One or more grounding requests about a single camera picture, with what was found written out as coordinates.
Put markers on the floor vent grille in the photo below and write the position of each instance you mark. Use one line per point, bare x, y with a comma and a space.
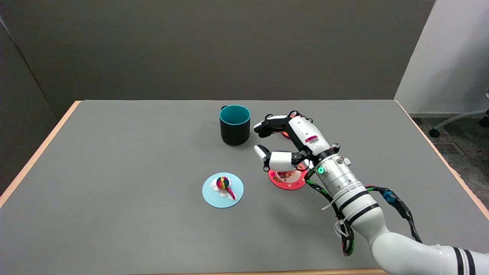
449, 149

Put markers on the teal black mug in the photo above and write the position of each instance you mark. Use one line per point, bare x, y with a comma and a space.
235, 131

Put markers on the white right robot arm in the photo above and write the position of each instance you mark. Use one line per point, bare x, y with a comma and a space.
382, 229

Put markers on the blue lid with rainbow balloon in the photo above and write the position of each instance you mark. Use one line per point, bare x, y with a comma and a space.
214, 194

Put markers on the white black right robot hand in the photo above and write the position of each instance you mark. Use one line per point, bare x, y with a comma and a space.
305, 133

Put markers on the red lid with figurine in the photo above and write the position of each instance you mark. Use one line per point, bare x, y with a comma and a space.
286, 183

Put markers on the office chair base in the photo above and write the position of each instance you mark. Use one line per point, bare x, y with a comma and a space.
454, 118

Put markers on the orange lid with fox figurine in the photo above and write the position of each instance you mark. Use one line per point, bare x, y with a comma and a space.
285, 134

